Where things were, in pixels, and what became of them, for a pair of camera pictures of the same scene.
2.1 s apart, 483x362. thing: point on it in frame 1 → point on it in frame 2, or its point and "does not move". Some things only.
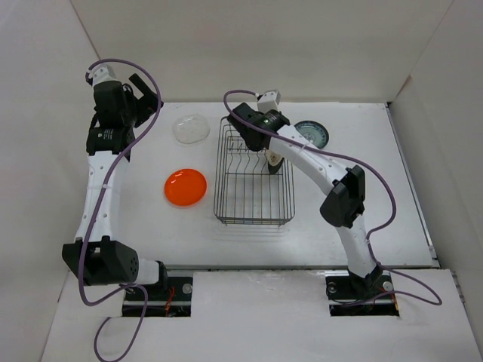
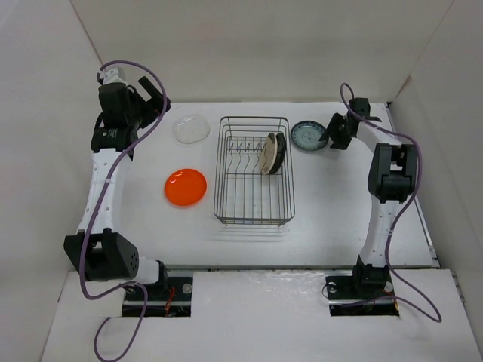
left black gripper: (146, 104) does not move
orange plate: (185, 187) does not move
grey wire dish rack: (245, 191) does not move
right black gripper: (280, 112) → (331, 132)
